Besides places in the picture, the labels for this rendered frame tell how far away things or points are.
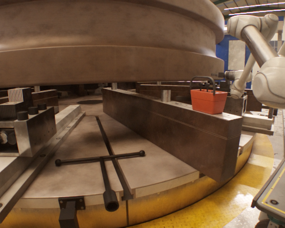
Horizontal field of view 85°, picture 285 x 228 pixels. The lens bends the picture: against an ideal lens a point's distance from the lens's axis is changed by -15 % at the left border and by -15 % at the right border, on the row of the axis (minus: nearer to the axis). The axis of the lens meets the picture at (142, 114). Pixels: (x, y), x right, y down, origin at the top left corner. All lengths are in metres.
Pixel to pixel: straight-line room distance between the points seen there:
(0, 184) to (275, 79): 1.26
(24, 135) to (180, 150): 0.99
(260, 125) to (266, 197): 1.26
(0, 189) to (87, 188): 0.44
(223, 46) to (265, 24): 5.30
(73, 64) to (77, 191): 0.83
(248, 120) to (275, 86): 1.54
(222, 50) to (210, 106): 5.55
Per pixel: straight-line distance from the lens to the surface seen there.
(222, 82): 2.27
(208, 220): 1.33
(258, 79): 0.75
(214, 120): 1.03
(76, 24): 1.53
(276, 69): 0.75
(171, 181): 1.11
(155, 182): 1.07
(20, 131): 1.12
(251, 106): 3.44
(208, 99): 1.05
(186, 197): 1.34
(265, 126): 2.22
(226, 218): 1.38
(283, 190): 1.20
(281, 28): 6.25
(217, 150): 1.06
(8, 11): 1.78
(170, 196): 1.23
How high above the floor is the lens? 0.91
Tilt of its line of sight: 13 degrees down
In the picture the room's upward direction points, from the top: straight up
